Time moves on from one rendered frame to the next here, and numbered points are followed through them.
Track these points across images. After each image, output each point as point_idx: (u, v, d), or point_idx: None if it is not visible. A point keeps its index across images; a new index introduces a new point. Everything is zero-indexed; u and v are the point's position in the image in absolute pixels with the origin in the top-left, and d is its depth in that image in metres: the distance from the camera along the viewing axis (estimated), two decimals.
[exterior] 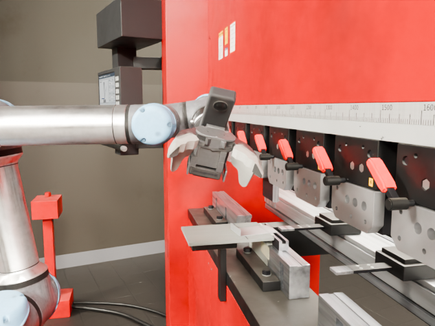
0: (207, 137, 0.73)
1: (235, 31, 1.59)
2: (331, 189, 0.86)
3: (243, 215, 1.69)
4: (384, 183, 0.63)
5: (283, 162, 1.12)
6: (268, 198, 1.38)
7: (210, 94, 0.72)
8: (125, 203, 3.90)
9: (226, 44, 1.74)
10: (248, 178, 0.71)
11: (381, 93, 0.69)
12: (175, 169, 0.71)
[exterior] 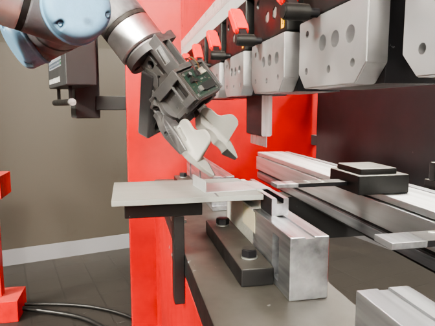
0: (188, 117, 0.67)
1: None
2: (405, 4, 0.32)
3: (221, 176, 1.14)
4: None
5: (279, 36, 0.58)
6: (256, 135, 0.84)
7: None
8: (100, 187, 3.36)
9: None
10: (205, 149, 0.61)
11: None
12: (233, 118, 0.65)
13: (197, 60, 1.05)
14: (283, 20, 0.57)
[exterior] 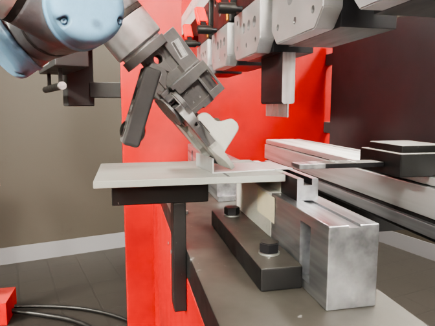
0: (177, 122, 0.64)
1: None
2: None
3: None
4: None
5: None
6: (274, 105, 0.69)
7: None
8: None
9: None
10: (230, 138, 0.62)
11: None
12: None
13: (200, 24, 0.90)
14: None
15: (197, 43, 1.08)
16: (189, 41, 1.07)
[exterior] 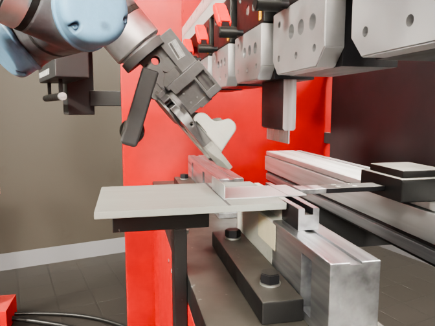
0: None
1: None
2: None
3: (228, 179, 0.99)
4: None
5: None
6: (274, 129, 0.69)
7: None
8: (96, 189, 3.20)
9: None
10: (228, 138, 0.62)
11: None
12: None
13: (200, 43, 0.90)
14: None
15: (197, 58, 1.08)
16: None
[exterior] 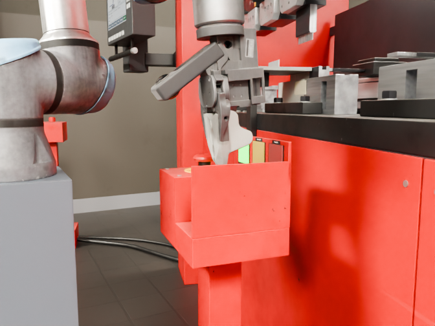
0: (206, 107, 0.65)
1: None
2: None
3: (268, 86, 1.54)
4: None
5: None
6: (303, 35, 1.24)
7: (158, 97, 0.64)
8: (132, 149, 3.76)
9: None
10: (239, 146, 0.65)
11: None
12: None
13: None
14: None
15: (245, 11, 1.63)
16: None
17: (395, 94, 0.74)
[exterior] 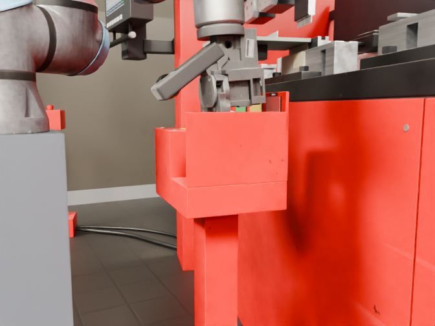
0: (206, 107, 0.65)
1: None
2: None
3: (267, 65, 1.53)
4: None
5: None
6: (302, 19, 1.23)
7: (158, 97, 0.64)
8: (131, 141, 3.74)
9: None
10: None
11: None
12: None
13: None
14: None
15: None
16: None
17: (395, 49, 0.73)
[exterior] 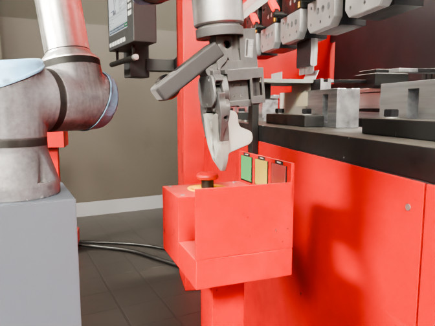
0: (205, 107, 0.65)
1: None
2: None
3: None
4: None
5: None
6: (304, 68, 1.25)
7: (158, 98, 0.64)
8: (133, 153, 3.76)
9: None
10: (239, 146, 0.65)
11: None
12: None
13: (254, 24, 1.47)
14: None
15: None
16: None
17: (397, 112, 0.75)
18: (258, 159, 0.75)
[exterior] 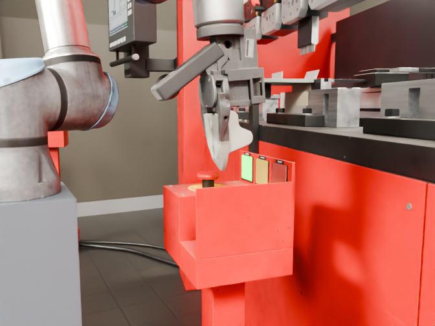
0: (206, 107, 0.65)
1: None
2: None
3: None
4: None
5: None
6: (305, 47, 1.24)
7: (158, 97, 0.64)
8: (133, 153, 3.76)
9: None
10: (239, 146, 0.65)
11: None
12: None
13: (255, 6, 1.46)
14: None
15: (247, 20, 1.64)
16: None
17: (397, 112, 0.75)
18: (259, 158, 0.75)
